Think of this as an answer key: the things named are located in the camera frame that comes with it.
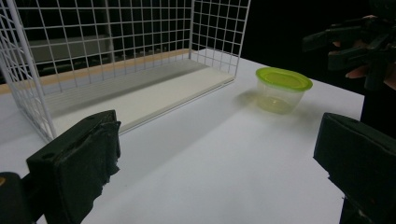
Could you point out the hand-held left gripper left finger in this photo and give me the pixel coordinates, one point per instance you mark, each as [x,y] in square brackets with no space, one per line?
[77,161]

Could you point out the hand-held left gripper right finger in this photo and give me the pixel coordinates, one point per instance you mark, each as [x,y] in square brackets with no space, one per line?
[361,158]

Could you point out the clear container with green lid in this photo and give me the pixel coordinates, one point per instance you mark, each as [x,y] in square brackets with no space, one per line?
[281,81]

